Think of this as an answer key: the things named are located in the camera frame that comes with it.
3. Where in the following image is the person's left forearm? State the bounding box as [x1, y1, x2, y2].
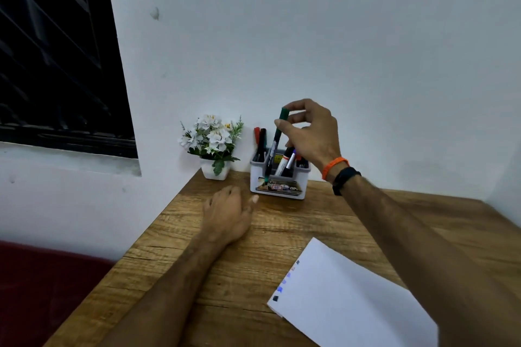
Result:
[98, 232, 233, 347]

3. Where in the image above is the dark red sofa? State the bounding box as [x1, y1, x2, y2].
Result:
[0, 240, 117, 347]

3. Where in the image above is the person's right hand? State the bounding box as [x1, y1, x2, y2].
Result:
[274, 99, 345, 181]

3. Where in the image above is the black fitness band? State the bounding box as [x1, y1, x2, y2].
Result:
[332, 166, 362, 197]

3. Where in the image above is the dark window with grille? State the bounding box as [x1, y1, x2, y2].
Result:
[0, 0, 138, 159]

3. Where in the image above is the white marker with purple cap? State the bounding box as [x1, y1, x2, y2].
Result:
[282, 150, 297, 177]

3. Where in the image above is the white flower plant in pot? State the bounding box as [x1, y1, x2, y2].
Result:
[179, 114, 245, 181]

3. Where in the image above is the person's left hand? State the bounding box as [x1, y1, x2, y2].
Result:
[202, 185, 260, 246]

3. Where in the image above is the white marker with black cap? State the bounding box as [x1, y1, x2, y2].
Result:
[275, 147, 294, 176]

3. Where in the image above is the person's right forearm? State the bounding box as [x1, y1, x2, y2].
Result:
[341, 175, 521, 347]

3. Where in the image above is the green marker pen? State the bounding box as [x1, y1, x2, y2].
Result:
[263, 107, 291, 186]

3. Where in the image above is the white desk pen holder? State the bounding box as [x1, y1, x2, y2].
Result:
[249, 149, 312, 200]

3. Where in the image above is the white paper sheet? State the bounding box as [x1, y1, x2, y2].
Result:
[266, 237, 440, 347]

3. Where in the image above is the orange wristband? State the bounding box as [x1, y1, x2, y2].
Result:
[321, 157, 350, 181]

